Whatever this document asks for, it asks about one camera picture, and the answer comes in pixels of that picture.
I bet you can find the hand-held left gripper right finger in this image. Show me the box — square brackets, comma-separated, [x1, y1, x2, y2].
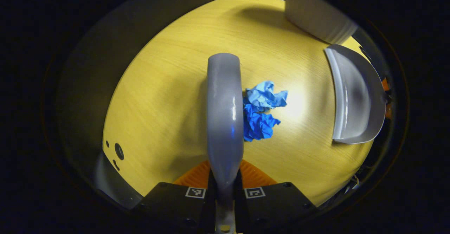
[235, 159, 317, 234]

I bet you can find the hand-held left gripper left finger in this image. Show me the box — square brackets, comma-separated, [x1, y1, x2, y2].
[132, 160, 216, 234]

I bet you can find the grey dustpan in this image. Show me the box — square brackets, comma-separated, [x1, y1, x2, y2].
[324, 44, 387, 145]

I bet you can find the dark blue paper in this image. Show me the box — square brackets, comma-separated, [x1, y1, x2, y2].
[243, 103, 281, 142]

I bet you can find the grey ribbed garbage bin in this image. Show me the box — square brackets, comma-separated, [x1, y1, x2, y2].
[284, 0, 358, 45]

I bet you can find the small grey broom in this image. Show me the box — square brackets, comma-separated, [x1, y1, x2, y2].
[206, 53, 244, 234]

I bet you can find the light blue paper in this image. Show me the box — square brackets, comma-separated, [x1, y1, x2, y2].
[245, 80, 288, 112]

